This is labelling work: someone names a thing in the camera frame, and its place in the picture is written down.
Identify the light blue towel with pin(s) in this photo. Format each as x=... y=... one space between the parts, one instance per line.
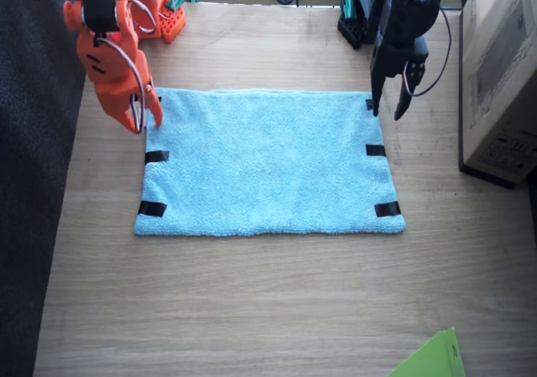
x=268 y=163

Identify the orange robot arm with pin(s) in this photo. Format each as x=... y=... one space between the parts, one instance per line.
x=100 y=12

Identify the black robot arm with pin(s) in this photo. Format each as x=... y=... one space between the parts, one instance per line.
x=403 y=12

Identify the brown cardboard box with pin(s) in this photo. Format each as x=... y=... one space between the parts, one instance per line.
x=499 y=79

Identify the dark grey fabric sofa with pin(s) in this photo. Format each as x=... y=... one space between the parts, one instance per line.
x=33 y=163

